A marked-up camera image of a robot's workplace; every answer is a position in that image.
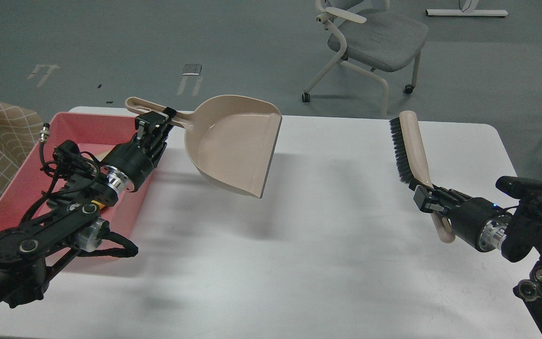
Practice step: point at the grey office chair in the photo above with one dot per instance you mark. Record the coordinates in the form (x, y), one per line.
(369, 40)

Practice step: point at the toast bread slice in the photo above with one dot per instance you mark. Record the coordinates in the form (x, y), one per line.
(101, 154)

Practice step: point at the white desk base foot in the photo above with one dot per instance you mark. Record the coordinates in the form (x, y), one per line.
(468, 8)

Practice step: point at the beige hand brush black bristles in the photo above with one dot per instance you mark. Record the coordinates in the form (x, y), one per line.
(411, 162)

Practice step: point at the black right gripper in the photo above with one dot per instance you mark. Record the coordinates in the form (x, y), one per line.
(477, 221)

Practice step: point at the pink plastic bin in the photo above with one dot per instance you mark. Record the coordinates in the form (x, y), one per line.
(90, 132)

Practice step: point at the beige plastic dustpan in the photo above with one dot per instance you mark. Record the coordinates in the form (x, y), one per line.
(231, 139)

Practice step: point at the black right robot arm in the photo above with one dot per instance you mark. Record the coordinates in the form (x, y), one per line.
(523, 234)

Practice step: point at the yellow sponge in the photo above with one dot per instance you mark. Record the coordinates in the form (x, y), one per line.
(101, 205)

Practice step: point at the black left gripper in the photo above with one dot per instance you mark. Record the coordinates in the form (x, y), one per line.
(128, 165)

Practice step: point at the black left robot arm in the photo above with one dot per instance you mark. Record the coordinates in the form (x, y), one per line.
(66, 221)

